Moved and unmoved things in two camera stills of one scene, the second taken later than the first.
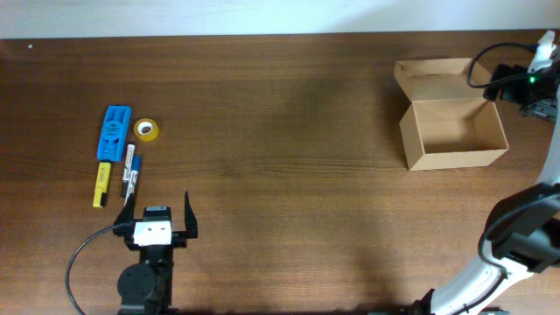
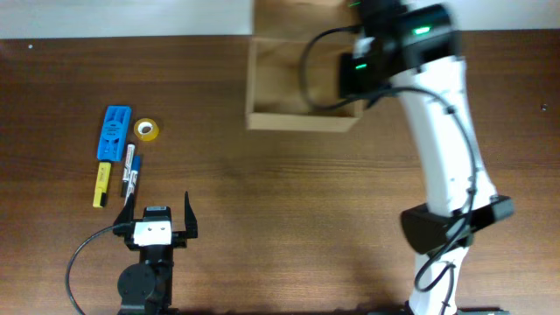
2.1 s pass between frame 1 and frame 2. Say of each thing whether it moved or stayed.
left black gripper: stayed
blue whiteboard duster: stayed
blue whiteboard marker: stayed
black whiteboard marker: stayed
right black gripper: moved
